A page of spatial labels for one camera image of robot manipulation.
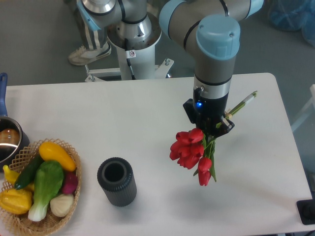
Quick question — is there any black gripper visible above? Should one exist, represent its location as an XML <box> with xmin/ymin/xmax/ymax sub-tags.
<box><xmin>183</xmin><ymin>88</ymin><xmax>235</xmax><ymax>138</ymax></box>

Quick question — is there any red tulip bouquet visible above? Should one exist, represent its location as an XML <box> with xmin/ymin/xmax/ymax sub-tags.
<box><xmin>169</xmin><ymin>91</ymin><xmax>257</xmax><ymax>186</ymax></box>

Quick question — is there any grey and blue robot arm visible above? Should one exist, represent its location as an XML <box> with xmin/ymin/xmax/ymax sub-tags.
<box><xmin>77</xmin><ymin>0</ymin><xmax>263</xmax><ymax>138</ymax></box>

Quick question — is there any dark grey ribbed vase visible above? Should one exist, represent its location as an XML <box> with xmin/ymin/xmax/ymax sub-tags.
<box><xmin>97</xmin><ymin>157</ymin><xmax>137</xmax><ymax>207</ymax></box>

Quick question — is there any blue plastic bag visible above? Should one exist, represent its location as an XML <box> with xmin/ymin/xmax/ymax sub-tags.
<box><xmin>268</xmin><ymin>0</ymin><xmax>315</xmax><ymax>46</ymax></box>

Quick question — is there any person leg with sneaker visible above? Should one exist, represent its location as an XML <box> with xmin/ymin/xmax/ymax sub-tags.
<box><xmin>63</xmin><ymin>0</ymin><xmax>111</xmax><ymax>66</ymax></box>

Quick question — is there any black device at table edge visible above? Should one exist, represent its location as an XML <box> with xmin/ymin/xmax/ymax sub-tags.
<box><xmin>296</xmin><ymin>199</ymin><xmax>315</xmax><ymax>225</ymax></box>

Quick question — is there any magenta radish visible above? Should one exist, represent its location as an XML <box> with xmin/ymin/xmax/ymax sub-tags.
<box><xmin>62</xmin><ymin>172</ymin><xmax>78</xmax><ymax>194</ymax></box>

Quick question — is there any yellow squash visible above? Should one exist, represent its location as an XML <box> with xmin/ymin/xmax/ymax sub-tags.
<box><xmin>38</xmin><ymin>142</ymin><xmax>76</xmax><ymax>172</ymax></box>

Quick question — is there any green bok choy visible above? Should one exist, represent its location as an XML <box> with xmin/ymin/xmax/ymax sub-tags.
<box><xmin>28</xmin><ymin>161</ymin><xmax>64</xmax><ymax>222</ymax></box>

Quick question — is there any white garlic bulb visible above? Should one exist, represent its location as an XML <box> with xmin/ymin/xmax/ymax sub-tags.
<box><xmin>50</xmin><ymin>194</ymin><xmax>74</xmax><ymax>217</ymax></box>

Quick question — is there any dark green cucumber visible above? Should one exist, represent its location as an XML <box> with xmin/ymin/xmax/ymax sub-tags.
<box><xmin>14</xmin><ymin>154</ymin><xmax>44</xmax><ymax>190</ymax></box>

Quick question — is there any yellow banana shaped gourd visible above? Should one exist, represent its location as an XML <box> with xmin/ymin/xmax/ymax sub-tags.
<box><xmin>3</xmin><ymin>165</ymin><xmax>34</xmax><ymax>192</ymax></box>

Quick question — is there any yellow pumpkin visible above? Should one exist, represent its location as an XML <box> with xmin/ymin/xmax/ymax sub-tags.
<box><xmin>0</xmin><ymin>188</ymin><xmax>32</xmax><ymax>214</ymax></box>

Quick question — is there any woven wicker basket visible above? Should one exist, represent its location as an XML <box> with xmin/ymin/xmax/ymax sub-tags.
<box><xmin>0</xmin><ymin>139</ymin><xmax>82</xmax><ymax>236</ymax></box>

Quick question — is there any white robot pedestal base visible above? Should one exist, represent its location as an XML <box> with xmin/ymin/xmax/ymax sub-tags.
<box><xmin>85</xmin><ymin>13</ymin><xmax>174</xmax><ymax>82</ymax></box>

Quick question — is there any black cable on pedestal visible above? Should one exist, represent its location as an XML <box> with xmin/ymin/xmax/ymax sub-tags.
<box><xmin>124</xmin><ymin>38</ymin><xmax>136</xmax><ymax>80</ymax></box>

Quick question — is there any blue handled saucepan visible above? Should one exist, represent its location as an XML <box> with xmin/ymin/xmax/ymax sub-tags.
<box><xmin>0</xmin><ymin>72</ymin><xmax>30</xmax><ymax>172</ymax></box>

